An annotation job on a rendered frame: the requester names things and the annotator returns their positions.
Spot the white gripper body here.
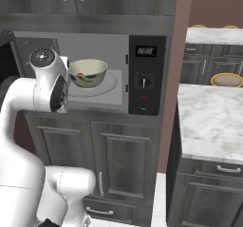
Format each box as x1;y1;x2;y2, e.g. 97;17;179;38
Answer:
59;55;71;79

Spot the cream bowl with dark pattern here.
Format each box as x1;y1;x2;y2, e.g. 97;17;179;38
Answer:
67;58;109;89

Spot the black microwave door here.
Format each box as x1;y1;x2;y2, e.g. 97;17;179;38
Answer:
0;30;20;89

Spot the dark grey base cupboard door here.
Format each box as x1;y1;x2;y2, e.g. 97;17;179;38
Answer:
90;120;161;204
26;115;97;198

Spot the black and grey microwave oven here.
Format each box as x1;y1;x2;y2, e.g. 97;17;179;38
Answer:
12;30;168;117

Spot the dark grey island cupboard door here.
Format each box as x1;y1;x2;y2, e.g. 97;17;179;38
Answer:
176;173;243;227

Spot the dark grey cupboard run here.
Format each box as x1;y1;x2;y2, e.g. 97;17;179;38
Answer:
179;42;243;86

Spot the dark grey island drawer front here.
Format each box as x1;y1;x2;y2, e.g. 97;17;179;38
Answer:
178;157;243;182

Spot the silver base cupboard handle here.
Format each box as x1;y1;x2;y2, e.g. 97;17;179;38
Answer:
98;171;105;198

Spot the silver island drawer handle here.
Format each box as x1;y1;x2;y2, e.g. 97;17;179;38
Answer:
216;164;242;174

